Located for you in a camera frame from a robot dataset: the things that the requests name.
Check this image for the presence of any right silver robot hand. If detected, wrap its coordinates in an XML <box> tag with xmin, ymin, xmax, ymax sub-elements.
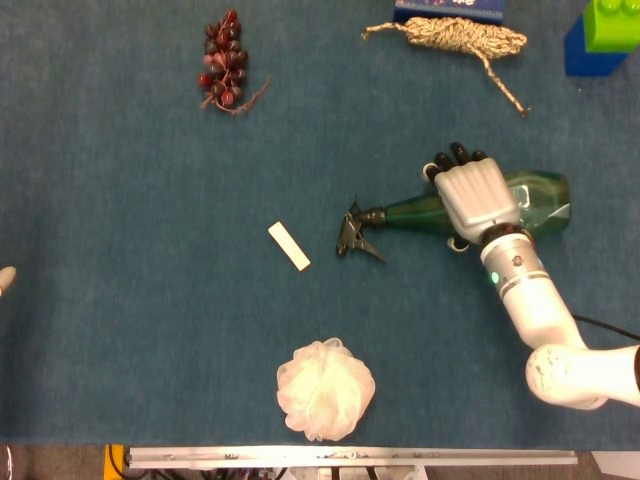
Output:
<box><xmin>421</xmin><ymin>141</ymin><xmax>534</xmax><ymax>252</ymax></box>

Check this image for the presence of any green plastic spray bottle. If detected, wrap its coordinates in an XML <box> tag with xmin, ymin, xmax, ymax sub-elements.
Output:
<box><xmin>334</xmin><ymin>170</ymin><xmax>571</xmax><ymax>264</ymax></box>

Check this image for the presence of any blue felt table cover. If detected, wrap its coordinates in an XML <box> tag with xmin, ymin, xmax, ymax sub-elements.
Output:
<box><xmin>0</xmin><ymin>0</ymin><xmax>640</xmax><ymax>451</ymax></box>

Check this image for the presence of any blue toy building block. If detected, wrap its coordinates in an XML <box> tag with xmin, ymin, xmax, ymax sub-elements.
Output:
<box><xmin>564</xmin><ymin>13</ymin><xmax>630</xmax><ymax>78</ymax></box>

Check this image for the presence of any white rectangular bar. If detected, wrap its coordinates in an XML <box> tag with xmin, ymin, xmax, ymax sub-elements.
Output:
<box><xmin>267</xmin><ymin>221</ymin><xmax>312</xmax><ymax>273</ymax></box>

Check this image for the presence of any blue printed box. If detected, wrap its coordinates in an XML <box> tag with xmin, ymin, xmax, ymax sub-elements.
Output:
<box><xmin>392</xmin><ymin>0</ymin><xmax>506</xmax><ymax>26</ymax></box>

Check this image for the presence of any green toy building block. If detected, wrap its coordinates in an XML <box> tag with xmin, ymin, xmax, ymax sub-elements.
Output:
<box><xmin>581</xmin><ymin>0</ymin><xmax>640</xmax><ymax>54</ymax></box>

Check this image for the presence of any white mesh bath sponge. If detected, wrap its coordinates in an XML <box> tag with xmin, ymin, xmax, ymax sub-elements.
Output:
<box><xmin>275</xmin><ymin>337</ymin><xmax>377</xmax><ymax>443</ymax></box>

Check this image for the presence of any red grape bunch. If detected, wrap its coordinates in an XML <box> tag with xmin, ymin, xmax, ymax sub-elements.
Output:
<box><xmin>196</xmin><ymin>8</ymin><xmax>272</xmax><ymax>116</ymax></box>

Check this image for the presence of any white paper sheet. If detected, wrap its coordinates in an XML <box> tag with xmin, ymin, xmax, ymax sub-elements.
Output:
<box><xmin>589</xmin><ymin>449</ymin><xmax>640</xmax><ymax>480</ymax></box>

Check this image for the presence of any beige braided rope bundle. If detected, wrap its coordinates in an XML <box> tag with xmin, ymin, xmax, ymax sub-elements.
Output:
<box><xmin>361</xmin><ymin>16</ymin><xmax>532</xmax><ymax>118</ymax></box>

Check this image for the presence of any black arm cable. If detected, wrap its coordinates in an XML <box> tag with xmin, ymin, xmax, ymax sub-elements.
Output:
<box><xmin>572</xmin><ymin>314</ymin><xmax>640</xmax><ymax>343</ymax></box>

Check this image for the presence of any yellow frame part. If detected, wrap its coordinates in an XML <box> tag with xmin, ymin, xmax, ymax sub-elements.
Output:
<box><xmin>104</xmin><ymin>443</ymin><xmax>126</xmax><ymax>480</ymax></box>

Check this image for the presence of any aluminium profile rail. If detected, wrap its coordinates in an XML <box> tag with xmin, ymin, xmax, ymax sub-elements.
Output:
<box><xmin>123</xmin><ymin>445</ymin><xmax>579</xmax><ymax>470</ymax></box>

